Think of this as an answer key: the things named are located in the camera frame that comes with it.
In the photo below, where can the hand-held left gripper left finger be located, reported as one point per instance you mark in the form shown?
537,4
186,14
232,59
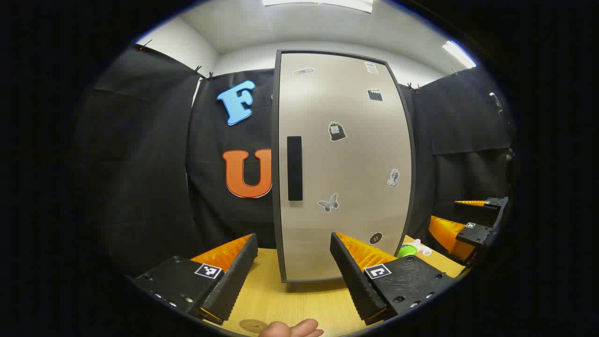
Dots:
234,276

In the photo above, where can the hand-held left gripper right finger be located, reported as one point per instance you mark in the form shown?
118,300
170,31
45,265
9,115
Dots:
355,281

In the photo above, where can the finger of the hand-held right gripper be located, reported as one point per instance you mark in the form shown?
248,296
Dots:
476,233
495,202

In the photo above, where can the grey cabinet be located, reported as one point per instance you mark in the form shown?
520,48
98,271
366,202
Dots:
275,187

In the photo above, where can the small pink green toy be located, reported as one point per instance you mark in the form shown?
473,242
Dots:
414,248

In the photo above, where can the black backdrop cloth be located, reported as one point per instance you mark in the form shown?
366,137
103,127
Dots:
140,164

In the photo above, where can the ceiling light panel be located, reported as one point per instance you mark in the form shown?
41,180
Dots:
458,54
318,3

